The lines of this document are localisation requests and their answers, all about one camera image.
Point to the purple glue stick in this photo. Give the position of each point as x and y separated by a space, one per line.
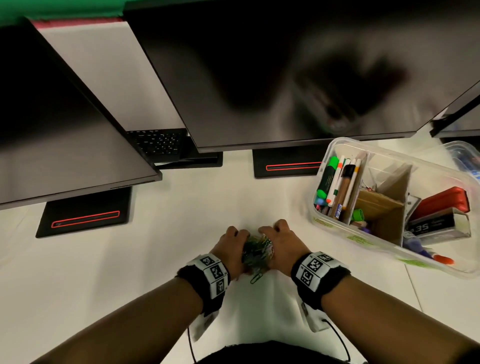
414 243

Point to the black staples box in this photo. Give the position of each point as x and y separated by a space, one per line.
437 225

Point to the white wrist camera unit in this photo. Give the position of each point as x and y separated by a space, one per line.
202 325
314 318

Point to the person's right hand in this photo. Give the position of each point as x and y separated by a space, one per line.
287 247

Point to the person's left forearm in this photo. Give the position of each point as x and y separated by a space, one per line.
142 322

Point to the person's left hand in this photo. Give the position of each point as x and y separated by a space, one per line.
227 250

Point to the person's left fingers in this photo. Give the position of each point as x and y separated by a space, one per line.
236 233

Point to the red stapler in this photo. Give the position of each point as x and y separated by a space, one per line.
442 200

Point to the black flat laptop stand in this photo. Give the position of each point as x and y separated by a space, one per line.
198 159

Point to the person's black clothing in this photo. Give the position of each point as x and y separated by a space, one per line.
270 354

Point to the cardboard divider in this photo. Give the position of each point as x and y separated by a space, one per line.
386 210

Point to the clear plastic container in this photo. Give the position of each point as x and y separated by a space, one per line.
463 157

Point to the black wristband with marker tags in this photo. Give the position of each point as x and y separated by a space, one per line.
208 279
315 277

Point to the large black computer monitor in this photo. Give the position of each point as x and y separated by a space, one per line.
262 75

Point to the person's right forearm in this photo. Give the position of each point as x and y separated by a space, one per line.
390 322

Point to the orange tipped marker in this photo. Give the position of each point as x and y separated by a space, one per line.
442 258

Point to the small green cap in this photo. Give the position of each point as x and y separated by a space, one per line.
358 215

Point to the black monitor with thin edge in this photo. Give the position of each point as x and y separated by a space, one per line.
459 116

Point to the pile of colourful paper clips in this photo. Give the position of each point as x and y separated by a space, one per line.
257 253

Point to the open laptop with white screen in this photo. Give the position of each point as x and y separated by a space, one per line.
112 75

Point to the black monitor base red stripe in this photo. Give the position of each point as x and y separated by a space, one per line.
288 163
86 213

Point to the person's right fingers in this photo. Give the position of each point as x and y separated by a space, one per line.
275 229

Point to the white pen orange cap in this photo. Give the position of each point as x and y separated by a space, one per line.
335 185

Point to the brown marker black cap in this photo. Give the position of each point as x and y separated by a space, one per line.
343 191

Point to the single green paper clip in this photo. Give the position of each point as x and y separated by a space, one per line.
257 278

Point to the green highlighter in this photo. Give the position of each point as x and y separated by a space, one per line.
327 178

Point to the clear plastic organiser box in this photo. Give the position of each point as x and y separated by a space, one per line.
435 176

